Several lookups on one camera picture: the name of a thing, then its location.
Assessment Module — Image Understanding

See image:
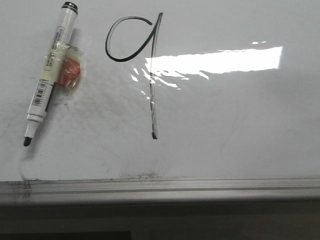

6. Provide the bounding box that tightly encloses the red magnet taped to marker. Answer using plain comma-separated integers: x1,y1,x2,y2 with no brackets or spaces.
53,41,85,93

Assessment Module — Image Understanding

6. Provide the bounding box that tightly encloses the white black whiteboard marker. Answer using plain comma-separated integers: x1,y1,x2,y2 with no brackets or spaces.
23,1,78,147

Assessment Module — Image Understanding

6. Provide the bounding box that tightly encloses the white whiteboard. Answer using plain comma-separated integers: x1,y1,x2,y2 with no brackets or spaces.
0,0,320,181

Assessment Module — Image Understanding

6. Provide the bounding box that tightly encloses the aluminium whiteboard frame rail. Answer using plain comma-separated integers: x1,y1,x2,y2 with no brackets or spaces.
0,177,320,207

